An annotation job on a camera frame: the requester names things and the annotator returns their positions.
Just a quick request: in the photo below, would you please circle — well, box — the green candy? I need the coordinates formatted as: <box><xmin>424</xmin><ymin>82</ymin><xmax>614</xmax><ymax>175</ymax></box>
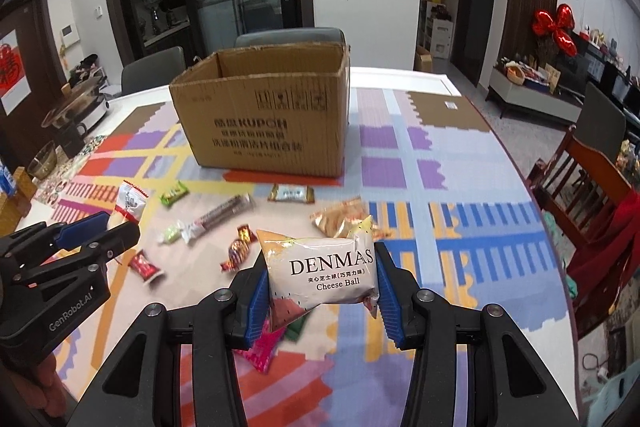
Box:
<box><xmin>160</xmin><ymin>181</ymin><xmax>190</xmax><ymax>208</ymax></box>

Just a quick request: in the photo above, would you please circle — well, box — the gold brown snack bar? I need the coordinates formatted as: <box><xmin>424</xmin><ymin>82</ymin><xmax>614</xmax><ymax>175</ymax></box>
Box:
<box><xmin>267</xmin><ymin>183</ymin><xmax>314</xmax><ymax>204</ymax></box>

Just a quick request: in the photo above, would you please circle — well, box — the gold foil snack bag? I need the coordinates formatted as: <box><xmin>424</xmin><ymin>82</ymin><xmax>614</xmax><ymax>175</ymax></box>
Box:
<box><xmin>309</xmin><ymin>197</ymin><xmax>392</xmax><ymax>241</ymax></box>

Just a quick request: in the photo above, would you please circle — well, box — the person's left hand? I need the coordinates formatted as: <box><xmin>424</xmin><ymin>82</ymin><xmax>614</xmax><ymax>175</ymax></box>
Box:
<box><xmin>9</xmin><ymin>355</ymin><xmax>67</xmax><ymax>418</ymax></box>

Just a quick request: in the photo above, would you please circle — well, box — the brown cardboard box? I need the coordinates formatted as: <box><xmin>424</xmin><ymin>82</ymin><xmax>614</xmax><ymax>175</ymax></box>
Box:
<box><xmin>169</xmin><ymin>42</ymin><xmax>350</xmax><ymax>178</ymax></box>

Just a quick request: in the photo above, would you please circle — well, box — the colourful patterned table mat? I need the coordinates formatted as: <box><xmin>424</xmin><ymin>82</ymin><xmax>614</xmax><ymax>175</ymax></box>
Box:
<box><xmin>47</xmin><ymin>89</ymin><xmax>576</xmax><ymax>400</ymax></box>

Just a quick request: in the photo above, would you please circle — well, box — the white low side cabinet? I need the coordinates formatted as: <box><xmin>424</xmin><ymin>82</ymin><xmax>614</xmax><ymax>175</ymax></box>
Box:
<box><xmin>487</xmin><ymin>68</ymin><xmax>582</xmax><ymax>124</ymax></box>

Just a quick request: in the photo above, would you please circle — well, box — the floral tile placemat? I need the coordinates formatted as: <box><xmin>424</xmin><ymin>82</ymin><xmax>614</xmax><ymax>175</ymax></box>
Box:
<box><xmin>34</xmin><ymin>135</ymin><xmax>106</xmax><ymax>208</ymax></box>

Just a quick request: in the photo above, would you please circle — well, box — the grey dining chair centre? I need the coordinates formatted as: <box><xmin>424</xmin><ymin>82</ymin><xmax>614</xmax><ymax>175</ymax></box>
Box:
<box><xmin>234</xmin><ymin>27</ymin><xmax>346</xmax><ymax>48</ymax></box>

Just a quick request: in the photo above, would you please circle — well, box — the small red candy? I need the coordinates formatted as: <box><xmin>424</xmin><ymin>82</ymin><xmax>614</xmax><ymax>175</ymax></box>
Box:
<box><xmin>128</xmin><ymin>251</ymin><xmax>164</xmax><ymax>284</ymax></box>

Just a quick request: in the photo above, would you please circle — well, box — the floor cardboard box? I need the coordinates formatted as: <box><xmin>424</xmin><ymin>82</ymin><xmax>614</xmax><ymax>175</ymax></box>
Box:
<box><xmin>413</xmin><ymin>46</ymin><xmax>433</xmax><ymax>74</ymax></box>

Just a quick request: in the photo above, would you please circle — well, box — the grey dining chair left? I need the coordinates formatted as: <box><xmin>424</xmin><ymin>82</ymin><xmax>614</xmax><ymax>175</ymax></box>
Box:
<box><xmin>122</xmin><ymin>46</ymin><xmax>186</xmax><ymax>95</ymax></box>

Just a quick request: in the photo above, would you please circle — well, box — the long silver snack stick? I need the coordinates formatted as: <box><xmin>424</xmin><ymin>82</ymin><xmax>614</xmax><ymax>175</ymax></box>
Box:
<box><xmin>157</xmin><ymin>193</ymin><xmax>254</xmax><ymax>245</ymax></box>

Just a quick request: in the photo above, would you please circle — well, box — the glass bowl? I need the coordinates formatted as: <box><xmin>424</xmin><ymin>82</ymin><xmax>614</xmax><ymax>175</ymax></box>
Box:
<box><xmin>26</xmin><ymin>141</ymin><xmax>58</xmax><ymax>181</ymax></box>

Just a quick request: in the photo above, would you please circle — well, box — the white red snack packet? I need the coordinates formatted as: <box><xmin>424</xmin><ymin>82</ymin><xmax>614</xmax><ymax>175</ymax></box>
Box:
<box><xmin>106</xmin><ymin>181</ymin><xmax>149</xmax><ymax>230</ymax></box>

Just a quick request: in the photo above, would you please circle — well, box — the electric hot pot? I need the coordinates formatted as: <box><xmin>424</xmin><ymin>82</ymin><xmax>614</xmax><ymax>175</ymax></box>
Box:
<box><xmin>41</xmin><ymin>78</ymin><xmax>110</xmax><ymax>145</ymax></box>

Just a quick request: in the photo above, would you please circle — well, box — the grey chair right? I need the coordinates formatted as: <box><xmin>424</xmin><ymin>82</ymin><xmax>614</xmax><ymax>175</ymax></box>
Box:
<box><xmin>574</xmin><ymin>82</ymin><xmax>626</xmax><ymax>164</ymax></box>

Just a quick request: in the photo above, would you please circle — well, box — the grey dining chair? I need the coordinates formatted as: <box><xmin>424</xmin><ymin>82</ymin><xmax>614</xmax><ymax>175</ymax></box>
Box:
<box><xmin>234</xmin><ymin>27</ymin><xmax>346</xmax><ymax>48</ymax></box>
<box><xmin>122</xmin><ymin>46</ymin><xmax>186</xmax><ymax>95</ymax></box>

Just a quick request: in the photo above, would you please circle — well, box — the red gold foil candy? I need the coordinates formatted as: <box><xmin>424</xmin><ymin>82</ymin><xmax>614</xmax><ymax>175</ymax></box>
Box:
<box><xmin>220</xmin><ymin>225</ymin><xmax>257</xmax><ymax>272</ymax></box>

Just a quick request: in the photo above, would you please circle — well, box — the red wooden chair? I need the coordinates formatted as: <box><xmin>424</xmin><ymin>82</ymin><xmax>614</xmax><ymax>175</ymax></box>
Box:
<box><xmin>526</xmin><ymin>126</ymin><xmax>639</xmax><ymax>337</ymax></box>

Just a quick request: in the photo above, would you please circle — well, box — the white Denmas cheese ball bag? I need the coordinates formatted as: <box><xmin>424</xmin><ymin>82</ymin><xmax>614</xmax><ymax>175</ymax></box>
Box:
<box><xmin>257</xmin><ymin>219</ymin><xmax>380</xmax><ymax>329</ymax></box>

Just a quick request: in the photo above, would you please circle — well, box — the red heart balloon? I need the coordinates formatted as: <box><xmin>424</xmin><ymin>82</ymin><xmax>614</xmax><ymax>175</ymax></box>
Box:
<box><xmin>532</xmin><ymin>3</ymin><xmax>577</xmax><ymax>57</ymax></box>

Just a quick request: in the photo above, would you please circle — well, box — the pink snack packet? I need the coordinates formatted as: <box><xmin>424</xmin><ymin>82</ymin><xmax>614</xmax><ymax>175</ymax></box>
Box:
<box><xmin>234</xmin><ymin>314</ymin><xmax>308</xmax><ymax>374</ymax></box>

